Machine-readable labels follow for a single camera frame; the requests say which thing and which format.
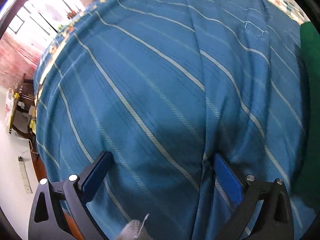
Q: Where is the green and cream varsity jacket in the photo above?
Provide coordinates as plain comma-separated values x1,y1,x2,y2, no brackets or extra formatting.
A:
294,22,319,212

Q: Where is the white power strip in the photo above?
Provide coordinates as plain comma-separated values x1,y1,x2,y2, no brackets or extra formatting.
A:
18,156,32,194

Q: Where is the beige cloth garment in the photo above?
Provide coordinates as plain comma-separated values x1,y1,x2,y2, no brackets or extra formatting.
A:
116,214,152,240

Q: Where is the dark wooden bedside furniture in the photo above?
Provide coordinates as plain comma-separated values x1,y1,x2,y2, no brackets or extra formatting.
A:
9,74,47,180

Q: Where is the white plastic bag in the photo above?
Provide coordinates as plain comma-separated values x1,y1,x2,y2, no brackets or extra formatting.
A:
5,88,15,127

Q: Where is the pink floral curtain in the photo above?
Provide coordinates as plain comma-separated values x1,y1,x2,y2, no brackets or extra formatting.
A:
1,33,41,88

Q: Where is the blue striped bed sheet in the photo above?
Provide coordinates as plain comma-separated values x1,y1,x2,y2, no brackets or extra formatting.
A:
34,0,315,239

